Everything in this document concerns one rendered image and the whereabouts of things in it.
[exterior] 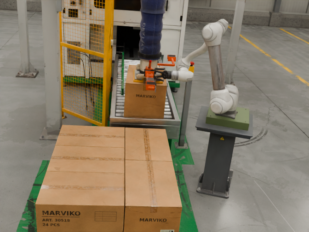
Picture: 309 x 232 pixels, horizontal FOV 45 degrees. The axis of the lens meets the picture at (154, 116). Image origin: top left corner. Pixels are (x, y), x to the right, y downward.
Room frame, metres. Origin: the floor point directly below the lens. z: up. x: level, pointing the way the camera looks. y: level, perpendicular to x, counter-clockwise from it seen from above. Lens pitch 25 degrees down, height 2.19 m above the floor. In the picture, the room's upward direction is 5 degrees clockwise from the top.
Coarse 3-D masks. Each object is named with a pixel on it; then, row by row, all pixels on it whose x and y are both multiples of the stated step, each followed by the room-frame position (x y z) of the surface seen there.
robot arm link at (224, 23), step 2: (218, 20) 3.25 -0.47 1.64; (220, 20) 3.23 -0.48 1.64; (222, 20) 3.22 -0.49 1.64; (224, 20) 3.22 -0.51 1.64; (216, 22) 3.22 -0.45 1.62; (218, 22) 3.22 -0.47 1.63; (220, 22) 3.22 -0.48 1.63; (222, 22) 3.21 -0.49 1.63; (224, 22) 3.21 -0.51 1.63; (226, 22) 3.22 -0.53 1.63; (222, 24) 3.20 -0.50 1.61; (224, 24) 3.20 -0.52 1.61; (226, 24) 3.21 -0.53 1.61; (228, 24) 3.23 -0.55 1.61; (222, 26) 3.18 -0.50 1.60; (224, 26) 3.20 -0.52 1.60; (226, 26) 3.21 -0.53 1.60; (224, 28) 3.20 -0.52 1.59; (226, 28) 3.22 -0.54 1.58; (224, 30) 3.19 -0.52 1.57; (224, 32) 3.24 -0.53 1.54; (222, 34) 3.17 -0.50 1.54
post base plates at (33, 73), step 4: (24, 64) 5.93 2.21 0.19; (20, 68) 6.00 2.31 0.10; (24, 68) 5.92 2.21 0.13; (32, 68) 6.02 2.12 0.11; (20, 72) 5.97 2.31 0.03; (24, 72) 5.90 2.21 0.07; (32, 72) 6.02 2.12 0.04; (36, 72) 6.04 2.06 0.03; (16, 76) 5.83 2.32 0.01; (20, 76) 5.84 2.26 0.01; (24, 76) 5.84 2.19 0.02; (28, 76) 5.85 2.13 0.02; (32, 76) 5.86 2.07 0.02; (224, 76) 6.38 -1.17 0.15; (228, 80) 6.33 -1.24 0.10; (232, 80) 6.40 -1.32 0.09; (228, 84) 6.30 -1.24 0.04; (232, 84) 6.33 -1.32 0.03
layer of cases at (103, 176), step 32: (64, 128) 3.13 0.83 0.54; (96, 128) 3.19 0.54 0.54; (128, 128) 3.25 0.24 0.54; (64, 160) 2.58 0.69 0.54; (96, 160) 2.63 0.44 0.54; (128, 160) 2.67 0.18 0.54; (160, 160) 2.71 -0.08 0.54; (64, 192) 2.17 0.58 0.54; (96, 192) 2.20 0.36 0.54; (128, 192) 2.23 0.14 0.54; (160, 192) 2.27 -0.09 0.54; (64, 224) 2.04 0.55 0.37; (96, 224) 2.06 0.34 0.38; (128, 224) 2.08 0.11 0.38; (160, 224) 2.11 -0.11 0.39
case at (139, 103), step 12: (132, 72) 3.74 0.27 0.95; (132, 84) 3.41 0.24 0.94; (144, 84) 3.41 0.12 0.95; (156, 84) 3.44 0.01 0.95; (132, 96) 3.41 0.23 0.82; (144, 96) 3.41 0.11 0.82; (156, 96) 3.42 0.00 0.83; (132, 108) 3.41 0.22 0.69; (144, 108) 3.41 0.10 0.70; (156, 108) 3.42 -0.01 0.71
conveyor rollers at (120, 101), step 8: (120, 64) 5.26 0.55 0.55; (128, 64) 5.34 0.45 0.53; (136, 64) 5.36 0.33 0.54; (120, 72) 4.90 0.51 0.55; (120, 88) 4.34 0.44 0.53; (120, 96) 4.08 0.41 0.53; (120, 104) 3.81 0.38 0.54; (168, 104) 3.98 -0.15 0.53; (120, 112) 3.63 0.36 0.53; (168, 112) 3.70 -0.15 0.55
